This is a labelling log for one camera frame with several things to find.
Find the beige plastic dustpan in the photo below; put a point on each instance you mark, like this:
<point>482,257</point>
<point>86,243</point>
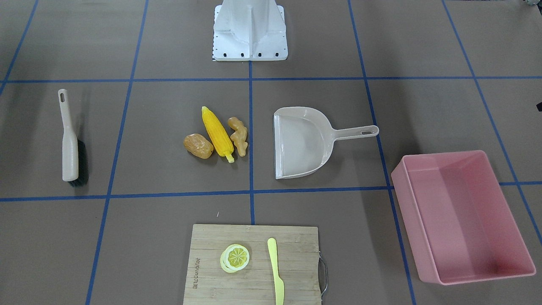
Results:
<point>304,139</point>

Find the tan toy ginger root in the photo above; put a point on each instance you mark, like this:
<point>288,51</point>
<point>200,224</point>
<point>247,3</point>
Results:
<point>239,135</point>

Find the yellow toy corn cob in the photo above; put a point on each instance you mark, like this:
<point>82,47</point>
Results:
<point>219,137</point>

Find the brown toy potato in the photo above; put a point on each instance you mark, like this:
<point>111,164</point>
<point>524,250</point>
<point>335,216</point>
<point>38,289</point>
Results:
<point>198,145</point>

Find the beige hand brush black bristles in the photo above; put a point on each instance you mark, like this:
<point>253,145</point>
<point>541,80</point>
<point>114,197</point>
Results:
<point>74,157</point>

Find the pink plastic bin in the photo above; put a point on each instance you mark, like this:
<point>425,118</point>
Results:
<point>458,221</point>

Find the yellow plastic knife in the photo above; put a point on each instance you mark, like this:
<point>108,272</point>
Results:
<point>279,286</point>

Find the bamboo cutting board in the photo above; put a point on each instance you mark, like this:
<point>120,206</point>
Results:
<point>298,258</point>

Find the yellow lemon slices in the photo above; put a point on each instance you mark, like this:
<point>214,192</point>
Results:
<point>234,258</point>

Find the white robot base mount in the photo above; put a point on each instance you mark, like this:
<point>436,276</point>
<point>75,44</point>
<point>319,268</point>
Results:
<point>249,30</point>

